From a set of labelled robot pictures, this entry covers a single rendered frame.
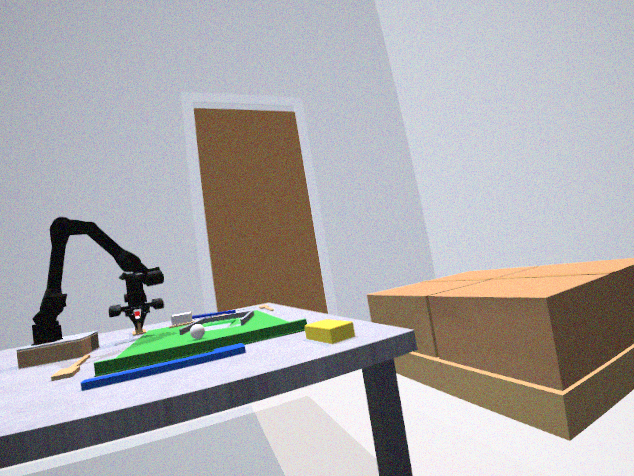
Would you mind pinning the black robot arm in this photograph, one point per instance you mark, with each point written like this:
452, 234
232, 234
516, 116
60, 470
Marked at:
47, 328

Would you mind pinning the green putting mat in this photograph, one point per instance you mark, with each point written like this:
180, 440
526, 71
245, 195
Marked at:
168, 337

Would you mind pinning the white ball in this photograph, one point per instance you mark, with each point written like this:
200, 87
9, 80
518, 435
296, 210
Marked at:
197, 331

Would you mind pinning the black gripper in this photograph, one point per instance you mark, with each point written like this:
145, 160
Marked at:
136, 301

